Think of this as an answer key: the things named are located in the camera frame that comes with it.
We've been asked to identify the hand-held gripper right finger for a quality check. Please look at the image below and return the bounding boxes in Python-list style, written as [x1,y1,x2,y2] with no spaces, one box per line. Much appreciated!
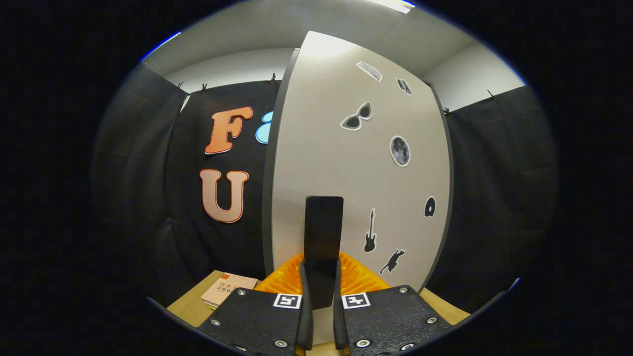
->
[332,253,453,356]

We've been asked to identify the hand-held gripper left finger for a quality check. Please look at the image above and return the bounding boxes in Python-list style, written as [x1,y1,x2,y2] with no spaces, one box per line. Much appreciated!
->
[197,253,314,356]

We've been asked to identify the black cabinet door handle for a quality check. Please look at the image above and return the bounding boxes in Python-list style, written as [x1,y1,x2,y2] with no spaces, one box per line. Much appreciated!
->
[304,196,344,310]

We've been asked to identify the dark grey shoe cabinet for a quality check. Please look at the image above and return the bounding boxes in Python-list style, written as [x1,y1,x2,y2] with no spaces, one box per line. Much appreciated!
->
[261,47,455,292]

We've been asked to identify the beige shoe cabinet door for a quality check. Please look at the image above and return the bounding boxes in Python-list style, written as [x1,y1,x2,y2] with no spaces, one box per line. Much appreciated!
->
[271,31,452,347]

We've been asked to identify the beige book red label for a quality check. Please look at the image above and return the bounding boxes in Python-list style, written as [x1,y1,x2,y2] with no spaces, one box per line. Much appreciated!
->
[200,273,259,310]

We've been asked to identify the black backdrop cloth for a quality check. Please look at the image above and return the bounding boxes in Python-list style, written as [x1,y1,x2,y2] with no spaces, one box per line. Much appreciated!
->
[91,64,559,317]

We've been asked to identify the row of black clips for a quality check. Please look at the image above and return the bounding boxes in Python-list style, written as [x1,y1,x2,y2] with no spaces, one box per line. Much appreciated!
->
[176,73,497,117]

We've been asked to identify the wide ceiling light panel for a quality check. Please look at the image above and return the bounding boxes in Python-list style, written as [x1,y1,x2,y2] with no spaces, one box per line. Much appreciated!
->
[366,0,416,14]

